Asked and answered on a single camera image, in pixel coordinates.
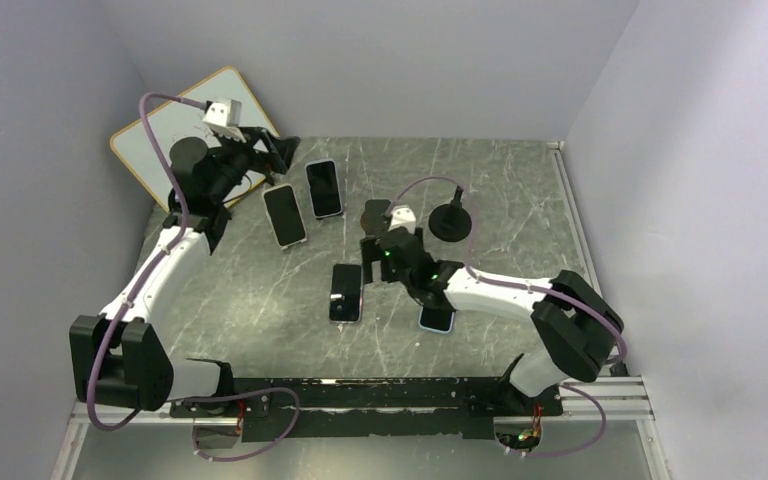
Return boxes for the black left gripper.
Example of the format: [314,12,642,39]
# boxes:
[207,125,299,203]

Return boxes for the lavender case phone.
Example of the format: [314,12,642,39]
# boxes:
[305,159,344,219]

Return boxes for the pink case phone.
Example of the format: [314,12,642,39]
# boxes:
[262,184,307,249]

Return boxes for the blue case phone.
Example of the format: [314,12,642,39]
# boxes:
[418,307,455,334]

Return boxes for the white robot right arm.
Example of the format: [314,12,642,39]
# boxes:
[360,227,626,414]

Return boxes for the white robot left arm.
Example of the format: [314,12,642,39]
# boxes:
[69,127,300,416]

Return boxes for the white case phone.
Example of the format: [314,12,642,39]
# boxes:
[329,264,363,323]

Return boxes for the black round-base phone holder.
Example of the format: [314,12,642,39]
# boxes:
[428,187,472,243]

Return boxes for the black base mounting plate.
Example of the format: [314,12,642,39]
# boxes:
[169,377,563,442]

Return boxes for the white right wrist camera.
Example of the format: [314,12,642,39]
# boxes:
[388,205,417,234]

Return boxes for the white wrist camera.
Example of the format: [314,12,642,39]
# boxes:
[388,205,417,234]
[202,99,246,143]

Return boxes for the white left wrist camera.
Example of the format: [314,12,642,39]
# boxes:
[202,99,246,143]

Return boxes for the whiteboard with wooden frame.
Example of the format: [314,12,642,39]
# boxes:
[109,65,281,213]

